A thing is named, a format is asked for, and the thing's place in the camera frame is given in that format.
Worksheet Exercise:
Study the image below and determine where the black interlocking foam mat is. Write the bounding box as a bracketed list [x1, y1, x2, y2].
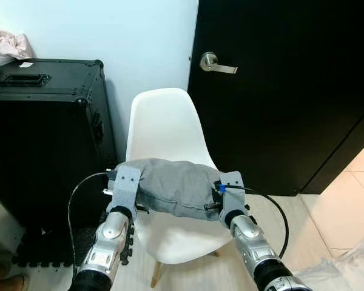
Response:
[12, 223, 138, 268]

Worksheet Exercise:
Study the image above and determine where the black door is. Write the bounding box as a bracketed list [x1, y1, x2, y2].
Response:
[187, 0, 364, 196]

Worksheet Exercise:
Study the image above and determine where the white crumpled bedsheet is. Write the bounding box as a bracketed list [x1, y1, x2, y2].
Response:
[293, 238, 364, 291]

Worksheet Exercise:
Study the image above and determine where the brown shoe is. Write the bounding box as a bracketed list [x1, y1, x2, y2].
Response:
[0, 263, 29, 291]

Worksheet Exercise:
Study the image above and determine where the white plastic shell chair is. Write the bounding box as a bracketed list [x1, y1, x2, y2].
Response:
[126, 87, 244, 289]

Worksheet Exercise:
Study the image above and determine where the pink crumpled cloth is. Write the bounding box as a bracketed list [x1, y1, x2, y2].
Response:
[0, 20, 35, 61]

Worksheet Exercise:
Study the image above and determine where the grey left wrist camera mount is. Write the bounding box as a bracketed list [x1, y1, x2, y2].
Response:
[108, 166, 142, 212]

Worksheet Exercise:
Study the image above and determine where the brushed metal door lever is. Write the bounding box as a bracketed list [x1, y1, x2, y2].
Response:
[199, 52, 239, 75]

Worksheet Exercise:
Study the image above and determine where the grey pillow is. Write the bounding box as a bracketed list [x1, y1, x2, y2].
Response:
[118, 158, 232, 221]

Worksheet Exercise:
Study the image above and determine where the black flight case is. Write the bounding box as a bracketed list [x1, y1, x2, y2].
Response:
[0, 58, 118, 232]

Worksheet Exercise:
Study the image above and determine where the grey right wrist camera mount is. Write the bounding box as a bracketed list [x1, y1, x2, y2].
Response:
[218, 171, 247, 216]

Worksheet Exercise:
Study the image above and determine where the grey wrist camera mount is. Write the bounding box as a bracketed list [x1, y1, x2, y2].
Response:
[108, 166, 142, 212]
[218, 171, 247, 216]

